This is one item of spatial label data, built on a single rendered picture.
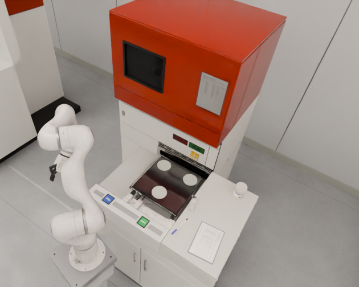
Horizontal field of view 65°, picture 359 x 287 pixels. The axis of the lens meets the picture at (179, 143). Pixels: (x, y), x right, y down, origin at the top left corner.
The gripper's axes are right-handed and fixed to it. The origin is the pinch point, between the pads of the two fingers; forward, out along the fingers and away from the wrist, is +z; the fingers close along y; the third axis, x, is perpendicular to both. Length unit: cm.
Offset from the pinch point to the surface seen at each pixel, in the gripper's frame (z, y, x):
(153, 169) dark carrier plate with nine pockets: -19, -52, 25
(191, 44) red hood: -95, -8, 53
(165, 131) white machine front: -47, -52, 24
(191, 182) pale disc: -21, -64, 51
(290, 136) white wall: -84, -226, 63
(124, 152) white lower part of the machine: -16, -73, -24
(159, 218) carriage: 3, -39, 52
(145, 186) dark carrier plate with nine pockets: -9, -42, 30
